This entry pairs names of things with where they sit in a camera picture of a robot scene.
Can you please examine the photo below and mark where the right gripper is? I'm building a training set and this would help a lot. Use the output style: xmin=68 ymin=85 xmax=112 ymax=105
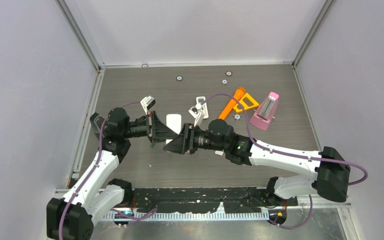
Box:
xmin=163 ymin=123 xmax=228 ymax=156

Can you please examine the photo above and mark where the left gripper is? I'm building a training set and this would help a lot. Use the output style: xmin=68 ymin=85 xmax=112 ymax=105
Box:
xmin=122 ymin=111 xmax=178 ymax=143

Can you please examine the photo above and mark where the white grey remote control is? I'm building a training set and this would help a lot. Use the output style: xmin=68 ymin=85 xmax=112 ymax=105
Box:
xmin=166 ymin=113 xmax=183 ymax=138

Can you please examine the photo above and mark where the white battery cover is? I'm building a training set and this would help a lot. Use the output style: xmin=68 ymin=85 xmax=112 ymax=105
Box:
xmin=214 ymin=150 xmax=225 ymax=156

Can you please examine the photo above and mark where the white beige remote control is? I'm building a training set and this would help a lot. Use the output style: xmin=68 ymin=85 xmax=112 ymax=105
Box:
xmin=195 ymin=96 xmax=209 ymax=120

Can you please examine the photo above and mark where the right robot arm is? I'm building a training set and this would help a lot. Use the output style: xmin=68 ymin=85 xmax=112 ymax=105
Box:
xmin=163 ymin=119 xmax=351 ymax=205

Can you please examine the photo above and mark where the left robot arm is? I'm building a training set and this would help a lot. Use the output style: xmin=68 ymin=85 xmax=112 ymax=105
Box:
xmin=46 ymin=107 xmax=178 ymax=240

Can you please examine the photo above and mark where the blue poker chip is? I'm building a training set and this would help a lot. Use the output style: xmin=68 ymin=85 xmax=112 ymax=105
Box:
xmin=176 ymin=75 xmax=183 ymax=82

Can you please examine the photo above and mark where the transparent black metronome cover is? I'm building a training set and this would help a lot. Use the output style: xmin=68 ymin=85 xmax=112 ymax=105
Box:
xmin=89 ymin=112 xmax=105 ymax=138

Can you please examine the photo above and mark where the yellow triangle ruler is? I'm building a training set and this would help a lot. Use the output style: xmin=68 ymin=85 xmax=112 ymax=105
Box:
xmin=238 ymin=93 xmax=260 ymax=111

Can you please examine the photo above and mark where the pink metronome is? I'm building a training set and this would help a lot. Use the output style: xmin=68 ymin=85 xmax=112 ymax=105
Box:
xmin=249 ymin=92 xmax=280 ymax=131

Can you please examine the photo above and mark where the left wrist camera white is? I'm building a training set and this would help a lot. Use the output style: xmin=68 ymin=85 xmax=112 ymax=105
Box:
xmin=140 ymin=95 xmax=156 ymax=115

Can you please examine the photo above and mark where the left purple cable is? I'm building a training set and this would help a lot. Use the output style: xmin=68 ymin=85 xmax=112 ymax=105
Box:
xmin=57 ymin=101 xmax=143 ymax=240

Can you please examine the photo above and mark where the purple cable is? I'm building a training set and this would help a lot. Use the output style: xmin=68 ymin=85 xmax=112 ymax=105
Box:
xmin=57 ymin=101 xmax=143 ymax=240
xmin=200 ymin=93 xmax=369 ymax=187

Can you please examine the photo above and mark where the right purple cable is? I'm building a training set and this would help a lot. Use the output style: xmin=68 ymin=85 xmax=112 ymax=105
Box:
xmin=200 ymin=93 xmax=369 ymax=187

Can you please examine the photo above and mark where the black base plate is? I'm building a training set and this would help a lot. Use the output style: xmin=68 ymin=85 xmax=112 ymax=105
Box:
xmin=119 ymin=186 xmax=298 ymax=214

